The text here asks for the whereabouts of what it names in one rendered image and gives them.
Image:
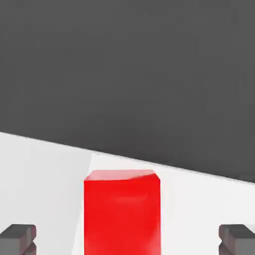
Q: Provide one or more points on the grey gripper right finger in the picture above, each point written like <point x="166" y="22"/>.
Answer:
<point x="239" y="239"/>

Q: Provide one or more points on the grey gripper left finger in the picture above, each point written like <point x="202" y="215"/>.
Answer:
<point x="16" y="239"/>

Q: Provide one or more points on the small red cube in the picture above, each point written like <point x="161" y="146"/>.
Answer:
<point x="122" y="215"/>

